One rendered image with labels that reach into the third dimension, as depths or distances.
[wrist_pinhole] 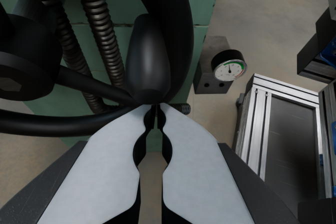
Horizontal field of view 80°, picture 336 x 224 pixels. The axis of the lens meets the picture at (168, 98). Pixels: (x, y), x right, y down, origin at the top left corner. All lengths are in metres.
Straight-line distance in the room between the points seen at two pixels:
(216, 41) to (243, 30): 1.16
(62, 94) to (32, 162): 0.58
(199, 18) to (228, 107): 0.84
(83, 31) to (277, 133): 0.80
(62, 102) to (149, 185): 0.54
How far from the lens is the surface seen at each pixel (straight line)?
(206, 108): 1.13
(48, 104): 0.63
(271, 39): 1.70
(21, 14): 0.22
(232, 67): 0.39
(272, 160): 0.88
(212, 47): 0.49
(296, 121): 1.02
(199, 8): 0.37
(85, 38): 0.41
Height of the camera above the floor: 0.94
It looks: 57 degrees down
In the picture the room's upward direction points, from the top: 8 degrees clockwise
